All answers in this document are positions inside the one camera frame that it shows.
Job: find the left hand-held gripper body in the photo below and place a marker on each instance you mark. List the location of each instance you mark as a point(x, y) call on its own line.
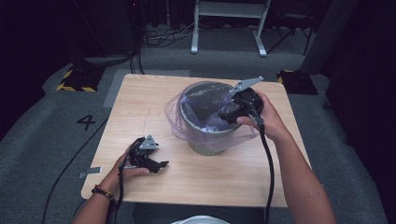
point(141, 155)

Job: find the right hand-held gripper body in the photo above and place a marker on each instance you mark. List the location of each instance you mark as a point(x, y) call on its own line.
point(249, 102)

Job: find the green plastic trash bin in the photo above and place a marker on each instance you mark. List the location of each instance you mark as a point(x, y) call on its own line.
point(205, 146)

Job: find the purple plastic trash bag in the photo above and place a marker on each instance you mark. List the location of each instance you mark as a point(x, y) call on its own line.
point(177, 124)

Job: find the person's right hand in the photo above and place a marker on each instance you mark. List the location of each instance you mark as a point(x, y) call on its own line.
point(269, 121)

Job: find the person's left hand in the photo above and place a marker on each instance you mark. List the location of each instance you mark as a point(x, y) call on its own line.
point(118, 179)

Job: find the grey tape strip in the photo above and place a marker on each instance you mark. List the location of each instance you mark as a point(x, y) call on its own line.
point(91, 171)

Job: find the black yellow striped base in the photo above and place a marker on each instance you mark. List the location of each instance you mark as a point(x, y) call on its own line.
point(81, 79)
point(297, 82)

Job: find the black caster foot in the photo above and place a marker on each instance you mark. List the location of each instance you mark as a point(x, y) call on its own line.
point(327, 105)

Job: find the black folding stand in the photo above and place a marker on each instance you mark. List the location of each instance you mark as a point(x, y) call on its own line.
point(292, 31)

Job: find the grey pillar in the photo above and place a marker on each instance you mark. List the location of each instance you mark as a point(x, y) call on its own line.
point(327, 34)

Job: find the black equipment stand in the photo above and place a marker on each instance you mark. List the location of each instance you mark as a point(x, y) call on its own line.
point(109, 28)

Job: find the white metal stand frame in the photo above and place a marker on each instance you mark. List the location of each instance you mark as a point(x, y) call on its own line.
point(229, 9)

